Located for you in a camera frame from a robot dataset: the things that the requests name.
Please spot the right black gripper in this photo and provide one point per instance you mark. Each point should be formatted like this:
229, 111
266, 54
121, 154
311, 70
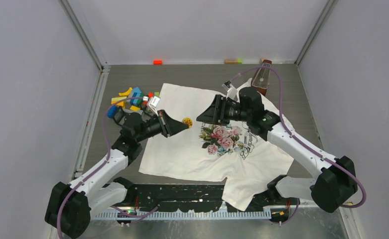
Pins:
212, 115

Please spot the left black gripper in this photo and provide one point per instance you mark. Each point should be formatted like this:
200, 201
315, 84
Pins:
168, 126

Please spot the white floral t-shirt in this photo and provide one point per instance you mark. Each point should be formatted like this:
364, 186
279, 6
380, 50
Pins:
214, 153

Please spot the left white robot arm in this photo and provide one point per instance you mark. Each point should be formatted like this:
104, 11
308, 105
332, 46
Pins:
91, 182

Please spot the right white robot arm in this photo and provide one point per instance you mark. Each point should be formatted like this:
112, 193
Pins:
333, 179

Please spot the light blue block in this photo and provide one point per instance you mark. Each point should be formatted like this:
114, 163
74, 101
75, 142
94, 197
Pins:
136, 97

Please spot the brown wooden metronome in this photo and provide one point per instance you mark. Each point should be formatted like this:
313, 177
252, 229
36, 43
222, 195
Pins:
260, 80

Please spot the tan and green block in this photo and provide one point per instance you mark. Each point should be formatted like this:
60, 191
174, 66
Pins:
233, 61

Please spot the yellow arch block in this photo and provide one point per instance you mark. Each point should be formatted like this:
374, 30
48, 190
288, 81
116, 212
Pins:
126, 93

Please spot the blue cylinder block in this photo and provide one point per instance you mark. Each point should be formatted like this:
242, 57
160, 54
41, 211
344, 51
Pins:
111, 111

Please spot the light green flat block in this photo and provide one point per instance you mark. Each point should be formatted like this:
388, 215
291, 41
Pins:
116, 99

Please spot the red orange block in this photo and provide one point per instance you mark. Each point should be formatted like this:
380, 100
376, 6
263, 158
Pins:
157, 62

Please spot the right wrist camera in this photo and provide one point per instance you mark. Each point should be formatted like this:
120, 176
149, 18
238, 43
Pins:
231, 91

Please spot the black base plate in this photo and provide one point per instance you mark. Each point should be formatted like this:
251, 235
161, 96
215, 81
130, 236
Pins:
174, 197

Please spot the aluminium front rail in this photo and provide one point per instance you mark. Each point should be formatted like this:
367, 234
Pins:
78, 206

